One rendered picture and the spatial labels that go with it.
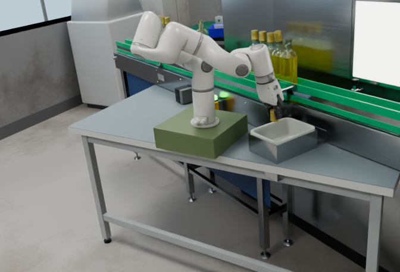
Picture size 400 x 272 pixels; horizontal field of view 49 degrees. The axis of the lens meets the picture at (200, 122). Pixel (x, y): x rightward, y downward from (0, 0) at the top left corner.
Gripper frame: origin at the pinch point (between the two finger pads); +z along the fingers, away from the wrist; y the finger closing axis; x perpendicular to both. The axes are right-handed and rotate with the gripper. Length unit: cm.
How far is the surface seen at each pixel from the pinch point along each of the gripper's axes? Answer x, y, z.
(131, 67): -8, 162, 14
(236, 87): -12.3, 41.5, 4.9
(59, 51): -5, 355, 30
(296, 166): 7.3, -14.9, 16.0
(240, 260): 32, 12, 67
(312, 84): -29.5, 8.3, 5.1
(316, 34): -43.2, 14.0, -11.8
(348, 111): -21.6, -17.3, 7.1
